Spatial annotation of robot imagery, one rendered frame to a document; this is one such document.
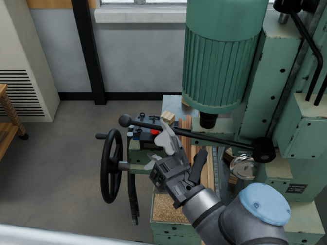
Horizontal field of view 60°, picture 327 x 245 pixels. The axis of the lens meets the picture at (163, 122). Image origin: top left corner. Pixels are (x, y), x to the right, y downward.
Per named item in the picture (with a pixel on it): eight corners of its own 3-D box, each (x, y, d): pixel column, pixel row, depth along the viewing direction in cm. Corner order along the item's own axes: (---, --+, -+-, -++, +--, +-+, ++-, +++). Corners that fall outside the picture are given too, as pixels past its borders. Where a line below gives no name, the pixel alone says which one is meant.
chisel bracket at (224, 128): (189, 132, 100) (191, 115, 94) (229, 134, 99) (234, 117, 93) (189, 149, 95) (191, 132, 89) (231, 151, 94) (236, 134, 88)
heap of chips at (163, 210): (154, 193, 92) (154, 187, 90) (198, 196, 92) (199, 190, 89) (152, 220, 86) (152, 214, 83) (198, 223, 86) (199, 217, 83)
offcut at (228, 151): (236, 160, 114) (239, 153, 111) (232, 164, 113) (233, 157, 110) (227, 153, 117) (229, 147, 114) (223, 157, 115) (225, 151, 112)
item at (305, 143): (275, 135, 77) (293, 92, 66) (308, 136, 76) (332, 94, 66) (281, 160, 71) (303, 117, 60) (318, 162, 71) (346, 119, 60)
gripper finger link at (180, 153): (174, 136, 69) (186, 169, 70) (179, 134, 70) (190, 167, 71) (164, 137, 73) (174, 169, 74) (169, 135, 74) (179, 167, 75)
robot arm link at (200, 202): (227, 196, 66) (211, 213, 73) (213, 179, 68) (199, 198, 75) (199, 214, 61) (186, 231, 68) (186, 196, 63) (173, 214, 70)
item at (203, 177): (198, 112, 119) (198, 105, 116) (202, 113, 119) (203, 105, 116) (201, 246, 81) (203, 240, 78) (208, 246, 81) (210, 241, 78)
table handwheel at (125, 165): (95, 217, 99) (114, 186, 128) (152, 220, 98) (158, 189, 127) (96, 135, 95) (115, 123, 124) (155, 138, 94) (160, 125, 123)
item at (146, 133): (136, 122, 107) (135, 111, 103) (165, 123, 106) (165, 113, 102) (131, 149, 98) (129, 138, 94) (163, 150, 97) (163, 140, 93)
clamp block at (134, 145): (136, 135, 114) (134, 119, 108) (169, 136, 114) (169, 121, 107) (130, 165, 104) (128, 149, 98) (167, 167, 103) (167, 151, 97)
